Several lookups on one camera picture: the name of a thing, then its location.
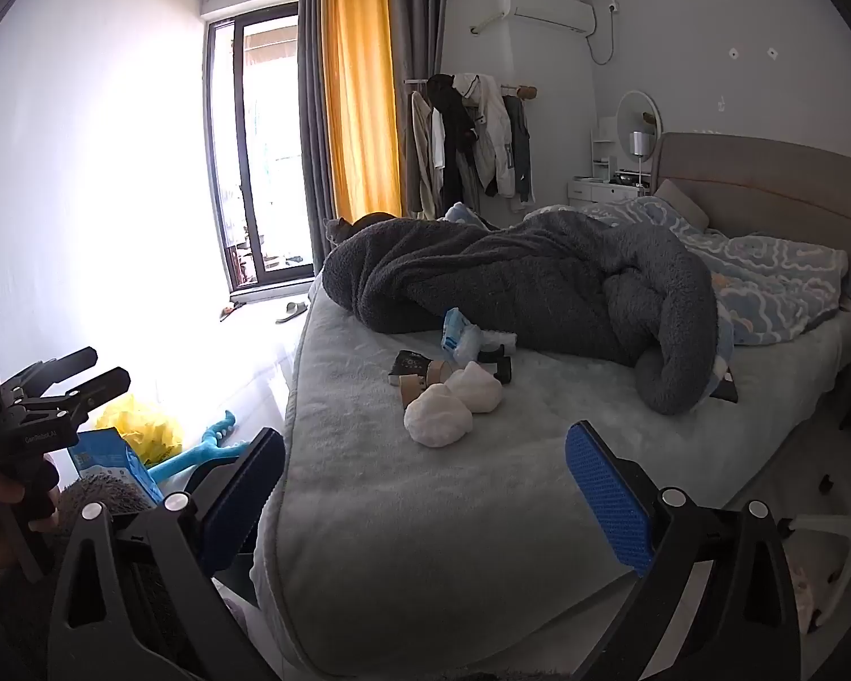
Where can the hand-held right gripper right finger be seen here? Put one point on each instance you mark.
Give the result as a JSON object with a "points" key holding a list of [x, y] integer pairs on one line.
{"points": [[610, 503]]}

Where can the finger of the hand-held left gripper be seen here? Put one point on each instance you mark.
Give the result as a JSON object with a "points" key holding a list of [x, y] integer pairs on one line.
{"points": [[96, 389], [60, 367]]}

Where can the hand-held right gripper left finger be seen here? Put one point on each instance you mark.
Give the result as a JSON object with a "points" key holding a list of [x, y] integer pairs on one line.
{"points": [[237, 503]]}

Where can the black packet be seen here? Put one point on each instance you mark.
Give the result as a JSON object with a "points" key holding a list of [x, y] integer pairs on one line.
{"points": [[408, 363]]}

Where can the wooden tape rolls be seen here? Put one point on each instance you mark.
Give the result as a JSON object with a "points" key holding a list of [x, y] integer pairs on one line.
{"points": [[422, 379]]}

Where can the blue tissue packet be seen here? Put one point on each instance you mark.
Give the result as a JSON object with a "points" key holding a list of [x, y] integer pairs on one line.
{"points": [[457, 333]]}

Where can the yellow plastic bag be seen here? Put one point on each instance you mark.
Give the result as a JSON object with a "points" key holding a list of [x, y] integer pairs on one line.
{"points": [[142, 425]]}

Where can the blue plush toy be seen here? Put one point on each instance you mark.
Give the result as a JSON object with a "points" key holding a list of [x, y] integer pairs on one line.
{"points": [[205, 450]]}

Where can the grey shaggy rug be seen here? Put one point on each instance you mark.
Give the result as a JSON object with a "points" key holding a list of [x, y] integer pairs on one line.
{"points": [[106, 496]]}

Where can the small orange floor item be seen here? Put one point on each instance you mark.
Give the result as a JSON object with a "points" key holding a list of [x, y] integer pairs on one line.
{"points": [[228, 312]]}

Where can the black flat object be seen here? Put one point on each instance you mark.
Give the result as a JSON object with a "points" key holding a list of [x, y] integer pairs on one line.
{"points": [[725, 390]]}

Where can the black tape roll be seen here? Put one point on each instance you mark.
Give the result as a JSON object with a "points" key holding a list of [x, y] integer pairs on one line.
{"points": [[502, 367]]}

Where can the bed with grey plush sheet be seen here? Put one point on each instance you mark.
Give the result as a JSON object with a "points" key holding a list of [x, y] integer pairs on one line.
{"points": [[432, 525]]}

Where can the grey slipper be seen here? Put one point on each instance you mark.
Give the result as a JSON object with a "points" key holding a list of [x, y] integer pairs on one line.
{"points": [[292, 311]]}

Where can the white chair base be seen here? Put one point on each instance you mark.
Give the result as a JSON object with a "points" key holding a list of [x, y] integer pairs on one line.
{"points": [[833, 528]]}

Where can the dark grey fleece blanket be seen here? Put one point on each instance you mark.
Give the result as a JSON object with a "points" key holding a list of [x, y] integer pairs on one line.
{"points": [[525, 262]]}

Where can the grey cat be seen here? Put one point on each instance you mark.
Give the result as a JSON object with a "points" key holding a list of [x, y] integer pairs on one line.
{"points": [[337, 233]]}

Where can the black-framed glass balcony door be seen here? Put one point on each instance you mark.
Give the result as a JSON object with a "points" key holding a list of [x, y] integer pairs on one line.
{"points": [[269, 156]]}

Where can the blue cloud-print duvet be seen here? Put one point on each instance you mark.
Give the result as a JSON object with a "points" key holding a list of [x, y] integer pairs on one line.
{"points": [[773, 262]]}

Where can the grey pillow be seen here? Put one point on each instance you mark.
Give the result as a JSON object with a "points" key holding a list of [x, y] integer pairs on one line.
{"points": [[681, 204]]}

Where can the white dresser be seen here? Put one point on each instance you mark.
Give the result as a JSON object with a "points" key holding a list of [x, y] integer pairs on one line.
{"points": [[596, 193]]}

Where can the light blue pillow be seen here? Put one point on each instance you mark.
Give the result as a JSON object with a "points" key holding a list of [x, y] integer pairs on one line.
{"points": [[461, 213]]}

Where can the grey curtain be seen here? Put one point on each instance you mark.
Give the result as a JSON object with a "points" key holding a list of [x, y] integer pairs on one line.
{"points": [[312, 120], [415, 28]]}

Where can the white desktop organizer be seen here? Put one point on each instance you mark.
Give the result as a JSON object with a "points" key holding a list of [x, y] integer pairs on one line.
{"points": [[603, 149]]}

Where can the beige upholstered headboard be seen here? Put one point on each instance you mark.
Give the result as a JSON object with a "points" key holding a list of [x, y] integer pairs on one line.
{"points": [[773, 184]]}

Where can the white table lamp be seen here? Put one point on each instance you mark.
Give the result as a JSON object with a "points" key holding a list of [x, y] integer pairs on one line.
{"points": [[640, 143]]}

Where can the grey hanging garment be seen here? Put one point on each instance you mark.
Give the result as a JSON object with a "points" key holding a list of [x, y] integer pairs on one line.
{"points": [[518, 135]]}

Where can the white jacket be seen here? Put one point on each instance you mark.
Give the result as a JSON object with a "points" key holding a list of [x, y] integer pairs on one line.
{"points": [[493, 135]]}

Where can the black jacket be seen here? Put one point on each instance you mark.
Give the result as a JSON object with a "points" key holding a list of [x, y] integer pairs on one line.
{"points": [[454, 149]]}

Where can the yellow curtain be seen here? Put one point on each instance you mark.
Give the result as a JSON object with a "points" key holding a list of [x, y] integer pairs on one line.
{"points": [[362, 85]]}

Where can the white clothes rack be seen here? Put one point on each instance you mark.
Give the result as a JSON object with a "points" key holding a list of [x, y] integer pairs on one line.
{"points": [[417, 82]]}

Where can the white air conditioner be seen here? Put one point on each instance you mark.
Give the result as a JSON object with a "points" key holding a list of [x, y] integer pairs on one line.
{"points": [[539, 11]]}

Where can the round wall mirror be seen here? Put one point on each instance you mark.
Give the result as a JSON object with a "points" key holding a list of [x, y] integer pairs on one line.
{"points": [[631, 110]]}

